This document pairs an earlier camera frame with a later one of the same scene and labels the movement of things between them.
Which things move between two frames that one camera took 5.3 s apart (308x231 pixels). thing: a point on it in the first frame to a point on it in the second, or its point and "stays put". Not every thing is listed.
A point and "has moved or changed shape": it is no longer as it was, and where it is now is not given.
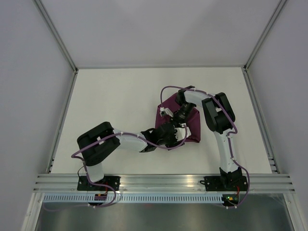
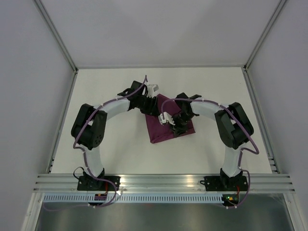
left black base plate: [83, 184] stays put
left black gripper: [174, 143] to [151, 110]
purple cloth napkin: [192, 119] has moved or changed shape
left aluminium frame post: [54, 31] stays put
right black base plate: [225, 183] stays put
